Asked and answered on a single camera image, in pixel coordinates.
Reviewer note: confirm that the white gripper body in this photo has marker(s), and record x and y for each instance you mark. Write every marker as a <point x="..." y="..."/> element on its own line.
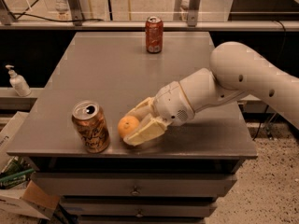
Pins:
<point x="170" y="104"/>

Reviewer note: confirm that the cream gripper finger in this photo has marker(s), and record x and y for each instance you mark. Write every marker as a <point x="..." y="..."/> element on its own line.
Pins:
<point x="143" y="109"/>
<point x="149" y="128"/>

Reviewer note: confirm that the orange fruit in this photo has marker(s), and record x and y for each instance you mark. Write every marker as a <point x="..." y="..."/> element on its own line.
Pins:
<point x="127" y="124"/>

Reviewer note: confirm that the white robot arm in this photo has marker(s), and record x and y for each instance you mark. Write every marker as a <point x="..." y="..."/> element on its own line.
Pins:
<point x="235" y="71"/>

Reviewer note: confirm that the orange gold soda can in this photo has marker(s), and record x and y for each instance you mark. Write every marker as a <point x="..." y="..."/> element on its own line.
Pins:
<point x="89" y="121"/>

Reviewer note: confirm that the red soda can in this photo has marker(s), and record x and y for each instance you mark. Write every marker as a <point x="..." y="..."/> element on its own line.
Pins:
<point x="154" y="34"/>

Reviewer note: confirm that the grey drawer cabinet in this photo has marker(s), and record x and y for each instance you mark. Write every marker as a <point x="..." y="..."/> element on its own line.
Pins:
<point x="180" y="175"/>

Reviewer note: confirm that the top drawer knob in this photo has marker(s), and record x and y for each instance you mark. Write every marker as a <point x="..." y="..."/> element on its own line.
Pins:
<point x="135" y="191"/>

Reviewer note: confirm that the drawer knob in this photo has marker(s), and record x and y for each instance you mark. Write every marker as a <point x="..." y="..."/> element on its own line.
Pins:
<point x="139" y="214"/>
<point x="135" y="191"/>

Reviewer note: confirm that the lower drawer knob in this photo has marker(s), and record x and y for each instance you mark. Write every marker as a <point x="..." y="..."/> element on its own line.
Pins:
<point x="139" y="214"/>

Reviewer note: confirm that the white pump dispenser bottle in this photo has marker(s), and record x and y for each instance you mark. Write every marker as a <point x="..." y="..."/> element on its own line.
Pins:
<point x="18" y="82"/>

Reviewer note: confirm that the white cardboard box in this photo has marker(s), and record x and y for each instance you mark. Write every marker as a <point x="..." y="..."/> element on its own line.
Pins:
<point x="19" y="195"/>

